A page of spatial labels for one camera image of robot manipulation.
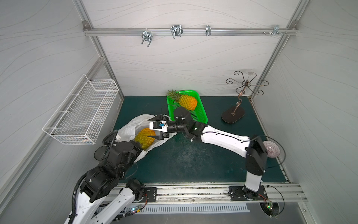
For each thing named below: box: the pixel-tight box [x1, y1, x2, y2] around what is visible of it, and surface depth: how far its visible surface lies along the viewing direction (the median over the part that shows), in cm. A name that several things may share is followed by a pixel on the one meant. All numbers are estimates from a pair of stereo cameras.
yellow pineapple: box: [134, 127, 157, 150], surface depth 84 cm
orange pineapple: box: [165, 89, 198, 111], surface depth 107 cm
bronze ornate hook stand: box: [221, 70, 269, 124], surface depth 93 cm
